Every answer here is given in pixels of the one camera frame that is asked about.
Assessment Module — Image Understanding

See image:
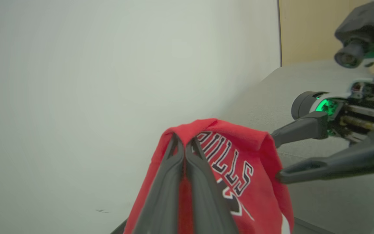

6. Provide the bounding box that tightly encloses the red Bulls jersey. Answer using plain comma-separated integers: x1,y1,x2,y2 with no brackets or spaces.
124,118,294,234

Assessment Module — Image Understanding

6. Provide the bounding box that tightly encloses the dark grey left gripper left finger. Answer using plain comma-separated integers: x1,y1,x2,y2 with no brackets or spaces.
132,133,185,234

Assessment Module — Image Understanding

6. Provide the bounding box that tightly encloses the dark right wrist camera box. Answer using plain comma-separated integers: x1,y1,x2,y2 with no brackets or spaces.
334,0,374,69

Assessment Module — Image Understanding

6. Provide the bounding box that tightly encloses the beige wooden panel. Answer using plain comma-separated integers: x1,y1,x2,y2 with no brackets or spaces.
278,0,374,74

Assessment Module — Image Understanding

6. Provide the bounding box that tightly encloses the grey fabric sofa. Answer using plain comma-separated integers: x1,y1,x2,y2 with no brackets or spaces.
221,60,374,234

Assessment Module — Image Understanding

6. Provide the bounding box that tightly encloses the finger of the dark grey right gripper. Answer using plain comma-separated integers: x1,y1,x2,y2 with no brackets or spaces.
270,111,329,149
276,131,374,185

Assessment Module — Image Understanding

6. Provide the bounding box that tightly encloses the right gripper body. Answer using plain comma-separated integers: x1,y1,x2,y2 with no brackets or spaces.
291,74,374,143

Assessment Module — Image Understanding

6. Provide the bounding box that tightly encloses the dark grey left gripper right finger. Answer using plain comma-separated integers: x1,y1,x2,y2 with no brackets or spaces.
185,137,239,234

